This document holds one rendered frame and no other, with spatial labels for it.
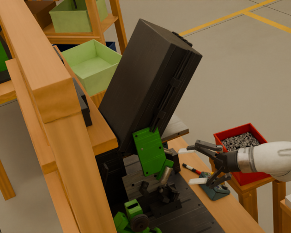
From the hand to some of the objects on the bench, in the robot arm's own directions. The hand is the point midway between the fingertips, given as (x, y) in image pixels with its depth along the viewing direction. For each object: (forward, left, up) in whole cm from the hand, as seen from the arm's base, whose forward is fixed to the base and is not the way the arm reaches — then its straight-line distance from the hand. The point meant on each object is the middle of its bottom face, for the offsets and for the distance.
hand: (186, 166), depth 174 cm
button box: (-20, -20, -40) cm, 49 cm away
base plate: (+10, -38, -40) cm, 56 cm away
